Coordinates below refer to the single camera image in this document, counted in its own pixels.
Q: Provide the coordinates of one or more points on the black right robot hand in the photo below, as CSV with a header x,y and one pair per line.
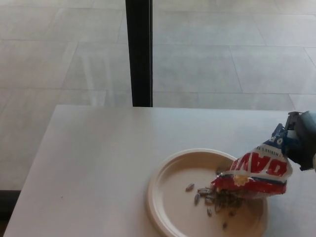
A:
x,y
304,138

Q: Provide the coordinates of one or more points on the red blue sunflower seed bag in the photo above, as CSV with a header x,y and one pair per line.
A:
x,y
256,170

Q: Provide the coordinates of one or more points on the sunflower seed pile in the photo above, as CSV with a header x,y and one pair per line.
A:
x,y
222,201

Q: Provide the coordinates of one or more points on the striped sunflower seed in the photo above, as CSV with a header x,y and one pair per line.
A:
x,y
197,196
209,212
189,186

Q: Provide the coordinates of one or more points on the beige round paper plate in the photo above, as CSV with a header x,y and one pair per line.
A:
x,y
172,187

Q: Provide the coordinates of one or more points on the black vertical window frame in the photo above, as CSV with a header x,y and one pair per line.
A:
x,y
139,54

